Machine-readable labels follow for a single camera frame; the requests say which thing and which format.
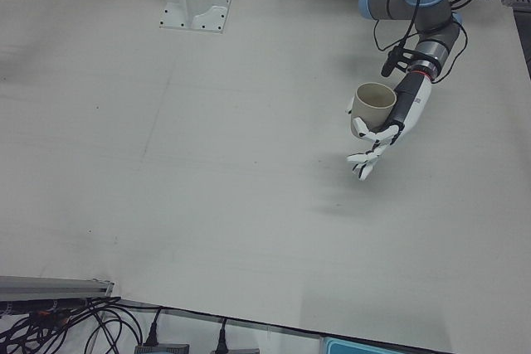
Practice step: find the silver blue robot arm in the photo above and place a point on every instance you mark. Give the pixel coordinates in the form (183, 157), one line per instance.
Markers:
(427, 10)

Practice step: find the beige paper cup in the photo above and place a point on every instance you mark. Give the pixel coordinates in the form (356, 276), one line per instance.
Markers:
(373, 101)

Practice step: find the black power strip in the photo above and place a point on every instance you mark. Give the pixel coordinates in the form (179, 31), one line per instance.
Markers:
(25, 306)

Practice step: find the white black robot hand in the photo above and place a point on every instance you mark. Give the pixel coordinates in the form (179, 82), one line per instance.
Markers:
(408, 105)

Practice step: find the aluminium extrusion rail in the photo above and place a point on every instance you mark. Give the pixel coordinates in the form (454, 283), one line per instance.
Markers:
(50, 285)

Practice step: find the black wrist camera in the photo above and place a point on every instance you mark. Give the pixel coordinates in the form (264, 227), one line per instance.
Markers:
(392, 60)

